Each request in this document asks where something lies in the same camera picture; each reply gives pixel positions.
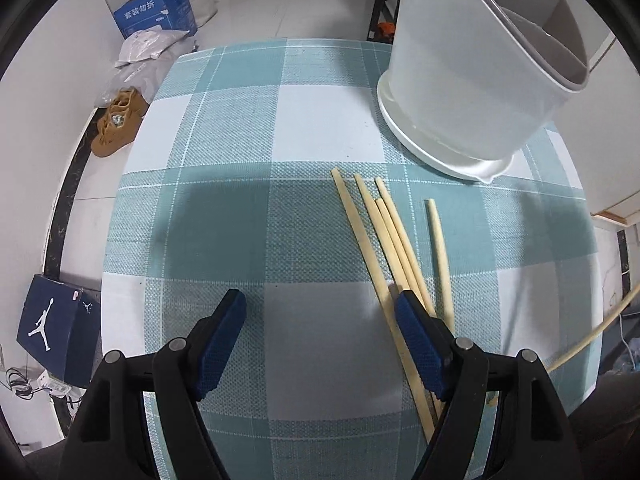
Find white plastic parcel bag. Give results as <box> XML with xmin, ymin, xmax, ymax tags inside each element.
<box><xmin>115</xmin><ymin>29</ymin><xmax>193</xmax><ymax>68</ymax></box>

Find teal plaid tablecloth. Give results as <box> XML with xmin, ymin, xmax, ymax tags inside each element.
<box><xmin>100</xmin><ymin>37</ymin><xmax>603</xmax><ymax>480</ymax></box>

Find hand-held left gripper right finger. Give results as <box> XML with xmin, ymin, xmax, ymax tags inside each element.
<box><xmin>393</xmin><ymin>290</ymin><xmax>586</xmax><ymax>480</ymax></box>

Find dark blue shoebox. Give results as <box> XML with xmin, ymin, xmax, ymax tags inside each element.
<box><xmin>16</xmin><ymin>273</ymin><xmax>101</xmax><ymax>389</ymax></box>

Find white power strip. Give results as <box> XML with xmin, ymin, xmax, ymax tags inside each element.
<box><xmin>30</xmin><ymin>369</ymin><xmax>73</xmax><ymax>397</ymax></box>

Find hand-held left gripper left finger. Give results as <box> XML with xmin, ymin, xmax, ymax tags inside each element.
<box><xmin>60</xmin><ymin>288</ymin><xmax>247</xmax><ymax>480</ymax></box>

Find grey plastic parcel bag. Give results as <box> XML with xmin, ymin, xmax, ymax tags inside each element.
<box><xmin>94</xmin><ymin>35</ymin><xmax>193</xmax><ymax>108</ymax></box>

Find blue cardboard box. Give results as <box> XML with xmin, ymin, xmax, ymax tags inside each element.
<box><xmin>112</xmin><ymin>0</ymin><xmax>198</xmax><ymax>40</ymax></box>

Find black cable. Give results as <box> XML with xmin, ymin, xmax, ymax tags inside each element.
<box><xmin>4</xmin><ymin>366</ymin><xmax>32</xmax><ymax>397</ymax></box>

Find black coat rack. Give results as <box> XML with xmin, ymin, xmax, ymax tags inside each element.
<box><xmin>367</xmin><ymin>0</ymin><xmax>401</xmax><ymax>41</ymax></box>

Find wooden chopstick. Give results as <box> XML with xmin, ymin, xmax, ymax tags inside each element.
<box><xmin>331</xmin><ymin>168</ymin><xmax>437</xmax><ymax>445</ymax></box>
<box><xmin>425</xmin><ymin>199</ymin><xmax>456</xmax><ymax>333</ymax></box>
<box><xmin>374</xmin><ymin>198</ymin><xmax>426</xmax><ymax>311</ymax></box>
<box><xmin>353</xmin><ymin>174</ymin><xmax>406</xmax><ymax>296</ymax></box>
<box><xmin>546</xmin><ymin>287</ymin><xmax>640</xmax><ymax>373</ymax></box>
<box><xmin>374</xmin><ymin>176</ymin><xmax>437</xmax><ymax>318</ymax></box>

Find white grey utensil holder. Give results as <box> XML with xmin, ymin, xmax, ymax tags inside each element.
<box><xmin>376</xmin><ymin>0</ymin><xmax>591</xmax><ymax>183</ymax></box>

